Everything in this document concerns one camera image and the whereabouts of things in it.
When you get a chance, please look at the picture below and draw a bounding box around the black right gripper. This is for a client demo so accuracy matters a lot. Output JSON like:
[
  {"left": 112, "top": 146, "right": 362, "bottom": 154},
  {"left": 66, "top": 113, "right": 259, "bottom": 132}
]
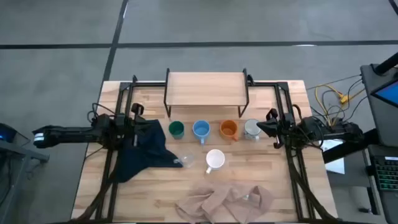
[{"left": 256, "top": 113, "right": 295, "bottom": 149}]

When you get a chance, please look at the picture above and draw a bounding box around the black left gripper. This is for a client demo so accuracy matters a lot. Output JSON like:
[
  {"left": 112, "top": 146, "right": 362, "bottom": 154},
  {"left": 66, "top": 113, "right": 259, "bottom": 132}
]
[{"left": 123, "top": 114, "right": 159, "bottom": 147}]

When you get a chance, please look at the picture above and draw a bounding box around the white blue floral mug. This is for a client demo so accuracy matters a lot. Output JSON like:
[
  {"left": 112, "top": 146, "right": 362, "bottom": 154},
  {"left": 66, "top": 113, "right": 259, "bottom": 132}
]
[{"left": 243, "top": 118, "right": 262, "bottom": 141}]

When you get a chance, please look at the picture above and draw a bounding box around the green plastic cup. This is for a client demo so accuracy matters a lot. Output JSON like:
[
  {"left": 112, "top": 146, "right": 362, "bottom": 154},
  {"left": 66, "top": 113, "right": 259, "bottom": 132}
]
[{"left": 168, "top": 120, "right": 185, "bottom": 140}]

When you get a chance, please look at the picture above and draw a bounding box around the orange mug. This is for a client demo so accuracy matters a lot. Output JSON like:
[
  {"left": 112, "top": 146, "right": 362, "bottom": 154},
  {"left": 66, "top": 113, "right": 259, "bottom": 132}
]
[{"left": 219, "top": 119, "right": 239, "bottom": 142}]

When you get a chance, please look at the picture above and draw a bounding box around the clear glass mug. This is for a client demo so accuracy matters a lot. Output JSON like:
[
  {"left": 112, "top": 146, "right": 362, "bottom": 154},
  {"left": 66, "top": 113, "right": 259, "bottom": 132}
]
[{"left": 173, "top": 149, "right": 195, "bottom": 169}]

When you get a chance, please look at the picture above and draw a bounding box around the light blue mug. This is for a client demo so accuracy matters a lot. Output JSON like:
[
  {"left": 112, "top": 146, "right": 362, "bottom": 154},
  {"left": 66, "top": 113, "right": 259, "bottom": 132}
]
[{"left": 192, "top": 119, "right": 211, "bottom": 146}]

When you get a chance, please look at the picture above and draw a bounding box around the navy blue cloth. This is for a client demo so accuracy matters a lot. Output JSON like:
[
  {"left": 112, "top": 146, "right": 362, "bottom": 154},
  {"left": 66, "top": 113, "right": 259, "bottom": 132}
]
[{"left": 115, "top": 118, "right": 184, "bottom": 184}]

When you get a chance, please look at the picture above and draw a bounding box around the white paper sheet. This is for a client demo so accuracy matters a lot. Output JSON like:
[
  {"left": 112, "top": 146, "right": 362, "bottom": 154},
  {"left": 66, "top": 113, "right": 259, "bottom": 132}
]
[{"left": 320, "top": 138, "right": 346, "bottom": 175}]

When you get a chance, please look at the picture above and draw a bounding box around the black metal beam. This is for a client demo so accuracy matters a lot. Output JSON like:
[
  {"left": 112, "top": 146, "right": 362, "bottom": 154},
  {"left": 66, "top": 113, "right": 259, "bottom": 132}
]
[{"left": 322, "top": 129, "right": 379, "bottom": 164}]

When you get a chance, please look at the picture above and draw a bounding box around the beige cloth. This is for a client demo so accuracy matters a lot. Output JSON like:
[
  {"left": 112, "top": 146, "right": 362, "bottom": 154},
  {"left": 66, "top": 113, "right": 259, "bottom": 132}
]
[{"left": 175, "top": 179, "right": 275, "bottom": 224}]

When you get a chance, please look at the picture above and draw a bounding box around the grey equipment cart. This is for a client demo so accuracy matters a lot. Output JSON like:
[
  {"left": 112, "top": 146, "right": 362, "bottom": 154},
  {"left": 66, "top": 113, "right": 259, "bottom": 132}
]
[{"left": 359, "top": 63, "right": 398, "bottom": 147}]

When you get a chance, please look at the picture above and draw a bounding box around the backlit laptop keyboard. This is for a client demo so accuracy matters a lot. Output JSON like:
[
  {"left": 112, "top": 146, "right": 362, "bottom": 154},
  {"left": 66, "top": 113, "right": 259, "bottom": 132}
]
[{"left": 371, "top": 155, "right": 398, "bottom": 192}]

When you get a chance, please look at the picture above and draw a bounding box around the blue lit screen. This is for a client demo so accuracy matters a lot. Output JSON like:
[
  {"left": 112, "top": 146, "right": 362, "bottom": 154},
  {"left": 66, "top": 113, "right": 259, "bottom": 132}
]
[{"left": 369, "top": 79, "right": 398, "bottom": 108}]

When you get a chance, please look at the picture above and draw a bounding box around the black monitor pole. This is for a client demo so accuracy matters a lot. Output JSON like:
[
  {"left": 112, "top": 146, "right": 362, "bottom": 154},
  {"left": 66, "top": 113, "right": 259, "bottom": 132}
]
[{"left": 374, "top": 52, "right": 398, "bottom": 75}]

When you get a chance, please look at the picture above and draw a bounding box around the grey side table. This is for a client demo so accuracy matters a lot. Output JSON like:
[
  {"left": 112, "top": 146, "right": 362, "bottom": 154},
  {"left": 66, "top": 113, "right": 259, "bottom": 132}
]
[{"left": 0, "top": 138, "right": 50, "bottom": 224}]

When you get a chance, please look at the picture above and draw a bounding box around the blue-lit black device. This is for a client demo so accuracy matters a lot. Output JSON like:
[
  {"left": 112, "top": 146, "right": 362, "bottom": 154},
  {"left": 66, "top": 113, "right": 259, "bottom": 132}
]
[{"left": 0, "top": 123, "right": 19, "bottom": 144}]

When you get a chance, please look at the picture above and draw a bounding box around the black aluminium table frame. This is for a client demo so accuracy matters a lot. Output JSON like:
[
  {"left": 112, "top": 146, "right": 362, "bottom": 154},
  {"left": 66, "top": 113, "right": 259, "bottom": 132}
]
[{"left": 70, "top": 73, "right": 341, "bottom": 224}]

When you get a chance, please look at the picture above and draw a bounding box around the wooden shelf black metal frame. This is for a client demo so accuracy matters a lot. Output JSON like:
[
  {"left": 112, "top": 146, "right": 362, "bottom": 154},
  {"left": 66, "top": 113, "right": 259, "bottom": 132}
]
[{"left": 164, "top": 67, "right": 253, "bottom": 119}]

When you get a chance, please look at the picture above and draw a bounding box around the yellow cable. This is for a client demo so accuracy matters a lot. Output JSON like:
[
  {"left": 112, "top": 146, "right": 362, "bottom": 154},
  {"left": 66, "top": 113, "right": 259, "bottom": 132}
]
[{"left": 314, "top": 83, "right": 366, "bottom": 125}]

